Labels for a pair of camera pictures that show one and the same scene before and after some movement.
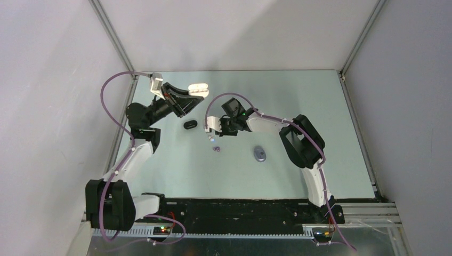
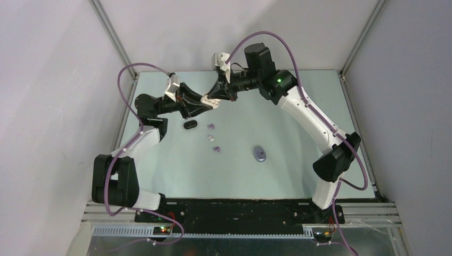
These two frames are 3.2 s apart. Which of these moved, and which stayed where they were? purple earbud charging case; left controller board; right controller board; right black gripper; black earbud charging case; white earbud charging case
Moved: white earbud charging case; right black gripper
Stayed: purple earbud charging case; right controller board; left controller board; black earbud charging case
